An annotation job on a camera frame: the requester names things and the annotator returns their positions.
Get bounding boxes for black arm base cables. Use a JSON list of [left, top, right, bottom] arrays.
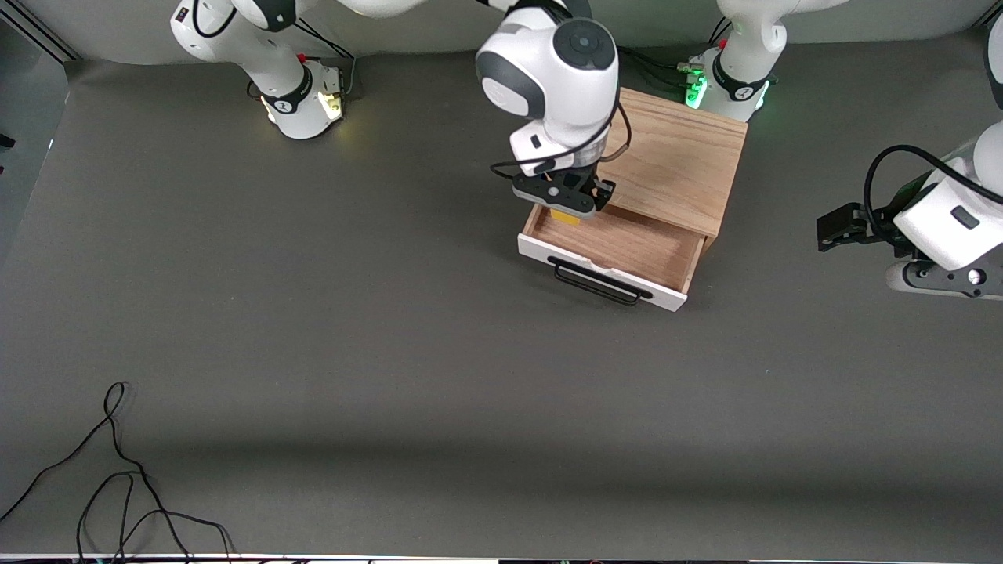
[[249, 17, 358, 103], [617, 20, 733, 91]]

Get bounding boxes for loose black cable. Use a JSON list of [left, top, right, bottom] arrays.
[[0, 381, 193, 563], [76, 470, 236, 563]]

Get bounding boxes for white drawer with black handle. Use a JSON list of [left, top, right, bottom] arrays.
[[517, 202, 706, 313]]

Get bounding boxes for black right arm base cables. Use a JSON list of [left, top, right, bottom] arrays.
[[249, 17, 358, 103]]

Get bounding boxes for wooden drawer cabinet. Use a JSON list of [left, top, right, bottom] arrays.
[[593, 86, 749, 256]]

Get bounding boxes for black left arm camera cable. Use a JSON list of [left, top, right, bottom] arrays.
[[863, 144, 1003, 237]]

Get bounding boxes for black left arm base cables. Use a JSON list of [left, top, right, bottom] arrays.
[[617, 20, 733, 91]]

